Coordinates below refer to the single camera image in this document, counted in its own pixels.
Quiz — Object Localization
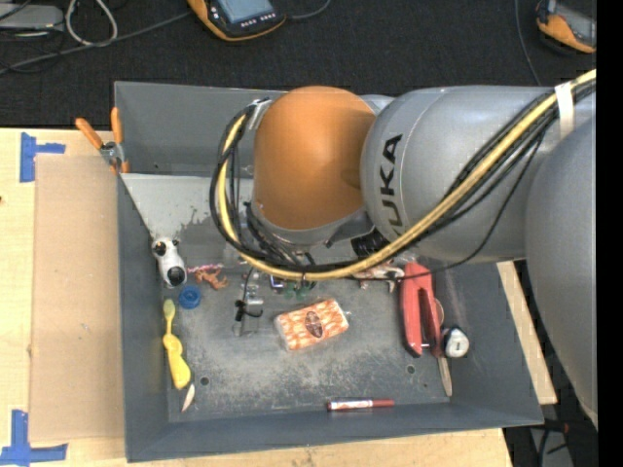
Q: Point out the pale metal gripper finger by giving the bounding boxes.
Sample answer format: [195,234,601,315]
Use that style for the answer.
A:
[246,297,266,337]
[232,282,258,339]

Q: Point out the orange patterned packet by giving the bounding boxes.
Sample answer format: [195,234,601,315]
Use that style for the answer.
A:
[273,298,351,352]

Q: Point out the orange toy figure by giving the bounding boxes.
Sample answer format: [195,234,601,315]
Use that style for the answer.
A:
[194,266,230,291]

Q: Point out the grey metal bin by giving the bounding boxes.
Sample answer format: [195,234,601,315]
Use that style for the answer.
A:
[112,80,546,464]

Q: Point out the yellow plastic toothbrush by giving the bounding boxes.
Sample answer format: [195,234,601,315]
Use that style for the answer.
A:
[161,299,193,391]

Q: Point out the red-brown marker pen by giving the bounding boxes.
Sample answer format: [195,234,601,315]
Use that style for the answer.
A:
[326,397,396,413]

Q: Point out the red plastic clamp tool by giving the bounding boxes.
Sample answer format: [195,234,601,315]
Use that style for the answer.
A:
[398,261,445,359]

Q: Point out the brown cardboard board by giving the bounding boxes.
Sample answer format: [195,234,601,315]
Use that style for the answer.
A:
[27,154,127,446]

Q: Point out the white and black small gadget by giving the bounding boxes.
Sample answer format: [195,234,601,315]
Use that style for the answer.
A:
[441,325,471,360]

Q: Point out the pale wooden stick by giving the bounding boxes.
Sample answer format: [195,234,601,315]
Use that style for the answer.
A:
[437,355,455,399]

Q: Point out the black cylinder on white bracket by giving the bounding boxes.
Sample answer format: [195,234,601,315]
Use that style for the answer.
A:
[349,231,391,262]

